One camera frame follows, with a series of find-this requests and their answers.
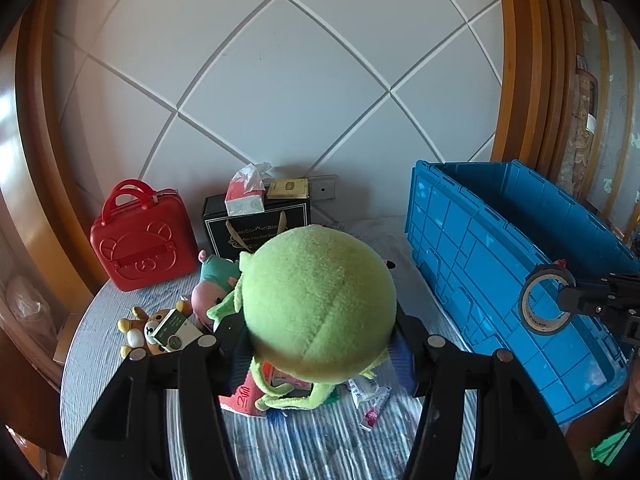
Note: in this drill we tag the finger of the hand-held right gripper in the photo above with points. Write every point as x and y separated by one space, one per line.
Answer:
585 300
622 278

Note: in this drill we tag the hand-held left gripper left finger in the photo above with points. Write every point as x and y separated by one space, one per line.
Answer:
200 375

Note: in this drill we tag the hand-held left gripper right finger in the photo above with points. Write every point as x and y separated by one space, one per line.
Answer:
402 360

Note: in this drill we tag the black tape roll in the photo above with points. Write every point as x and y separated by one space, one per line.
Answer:
526 310

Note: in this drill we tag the red and white tube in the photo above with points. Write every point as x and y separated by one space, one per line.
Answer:
372 415

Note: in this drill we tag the round green plush toy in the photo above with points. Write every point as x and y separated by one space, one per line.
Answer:
320 300

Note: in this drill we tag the blue plastic crate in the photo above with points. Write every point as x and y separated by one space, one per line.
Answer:
475 260

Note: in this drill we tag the person's right hand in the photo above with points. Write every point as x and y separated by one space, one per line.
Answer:
633 395

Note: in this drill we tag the pink pad pack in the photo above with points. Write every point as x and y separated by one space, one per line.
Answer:
245 392

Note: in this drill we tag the green and white box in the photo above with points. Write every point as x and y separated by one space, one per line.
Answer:
175 332

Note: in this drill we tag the small red and white box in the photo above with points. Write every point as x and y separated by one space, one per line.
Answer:
280 377

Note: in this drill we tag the brown bear plush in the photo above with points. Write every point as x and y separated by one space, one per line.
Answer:
131 327

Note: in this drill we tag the pig plush in teal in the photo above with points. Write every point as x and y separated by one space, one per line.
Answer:
215 280

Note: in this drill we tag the striped bed sheet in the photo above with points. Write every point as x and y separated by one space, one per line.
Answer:
325 440

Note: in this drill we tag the green plastic item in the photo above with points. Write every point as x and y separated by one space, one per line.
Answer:
607 447

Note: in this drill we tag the red bear suitcase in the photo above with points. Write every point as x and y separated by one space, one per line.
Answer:
145 250

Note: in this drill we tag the cardboard box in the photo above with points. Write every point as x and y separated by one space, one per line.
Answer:
67 340

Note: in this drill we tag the dark wooden cabinet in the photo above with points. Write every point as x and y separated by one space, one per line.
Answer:
30 410

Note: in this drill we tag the black gift bag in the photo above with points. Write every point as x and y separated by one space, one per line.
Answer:
295 215

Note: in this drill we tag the red tissue pack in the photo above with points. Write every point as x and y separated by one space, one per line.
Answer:
245 200

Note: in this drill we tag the clear plastic bag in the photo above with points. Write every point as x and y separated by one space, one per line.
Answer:
30 305

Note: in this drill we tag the gold box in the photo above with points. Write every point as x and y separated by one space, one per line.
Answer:
287 189

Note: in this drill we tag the wood framed padded headboard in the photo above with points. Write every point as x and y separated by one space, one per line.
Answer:
300 60

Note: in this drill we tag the grey wall socket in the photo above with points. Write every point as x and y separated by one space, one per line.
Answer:
324 187

